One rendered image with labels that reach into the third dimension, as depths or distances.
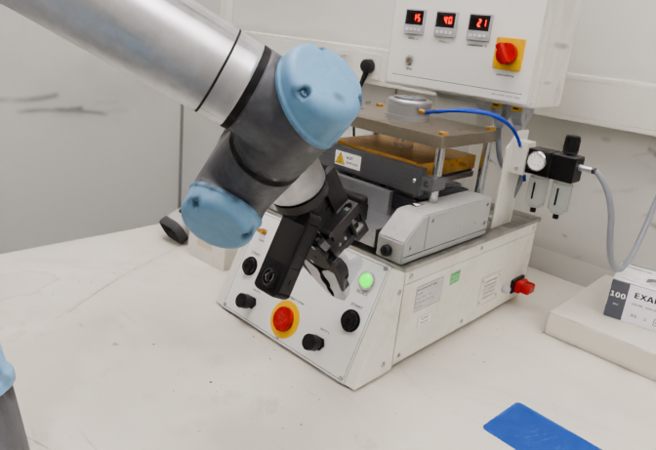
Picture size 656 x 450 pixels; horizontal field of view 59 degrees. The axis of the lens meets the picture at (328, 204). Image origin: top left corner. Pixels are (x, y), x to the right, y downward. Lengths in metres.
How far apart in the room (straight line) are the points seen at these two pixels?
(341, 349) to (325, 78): 0.53
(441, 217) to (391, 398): 0.28
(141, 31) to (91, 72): 1.82
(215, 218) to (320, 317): 0.42
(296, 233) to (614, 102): 0.83
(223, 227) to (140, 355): 0.44
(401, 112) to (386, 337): 0.38
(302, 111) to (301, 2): 1.49
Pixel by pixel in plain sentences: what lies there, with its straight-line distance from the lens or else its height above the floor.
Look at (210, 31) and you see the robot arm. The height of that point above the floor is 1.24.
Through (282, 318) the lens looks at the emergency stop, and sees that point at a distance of 0.96.
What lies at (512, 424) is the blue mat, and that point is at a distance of 0.90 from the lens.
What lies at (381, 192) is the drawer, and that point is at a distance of 0.95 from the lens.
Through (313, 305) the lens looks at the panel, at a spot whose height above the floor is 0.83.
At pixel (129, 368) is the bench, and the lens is 0.92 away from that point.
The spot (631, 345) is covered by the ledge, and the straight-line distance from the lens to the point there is 1.12.
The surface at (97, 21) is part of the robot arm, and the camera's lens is 0.45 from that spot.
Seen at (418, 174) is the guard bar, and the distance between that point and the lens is 0.92.
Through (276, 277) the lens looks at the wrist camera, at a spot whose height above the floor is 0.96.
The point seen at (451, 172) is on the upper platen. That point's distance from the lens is 1.02.
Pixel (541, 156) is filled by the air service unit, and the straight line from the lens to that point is 1.05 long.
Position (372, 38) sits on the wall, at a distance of 1.72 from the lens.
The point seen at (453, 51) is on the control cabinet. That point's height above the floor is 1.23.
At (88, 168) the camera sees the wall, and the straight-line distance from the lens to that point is 2.32.
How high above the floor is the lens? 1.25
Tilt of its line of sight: 17 degrees down
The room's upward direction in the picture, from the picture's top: 6 degrees clockwise
